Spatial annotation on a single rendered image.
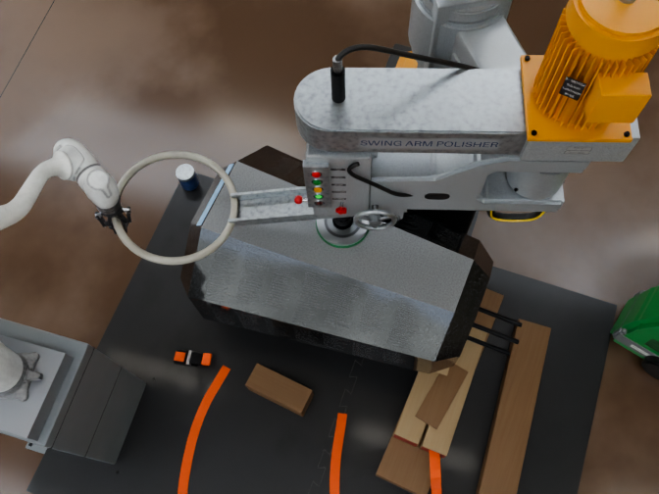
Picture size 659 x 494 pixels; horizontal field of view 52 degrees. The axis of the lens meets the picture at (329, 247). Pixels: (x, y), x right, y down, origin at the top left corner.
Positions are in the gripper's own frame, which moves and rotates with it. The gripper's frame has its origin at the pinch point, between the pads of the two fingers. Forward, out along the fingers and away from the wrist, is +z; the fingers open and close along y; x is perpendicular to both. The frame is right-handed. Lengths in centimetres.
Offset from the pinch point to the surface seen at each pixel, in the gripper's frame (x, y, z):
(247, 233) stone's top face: -12, 49, 1
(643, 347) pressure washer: -86, 223, 42
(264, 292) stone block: -34, 52, 13
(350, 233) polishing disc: -23, 88, -8
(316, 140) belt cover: -22, 68, -83
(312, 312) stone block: -47, 69, 11
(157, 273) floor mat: 11, 5, 89
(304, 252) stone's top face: -26, 70, -3
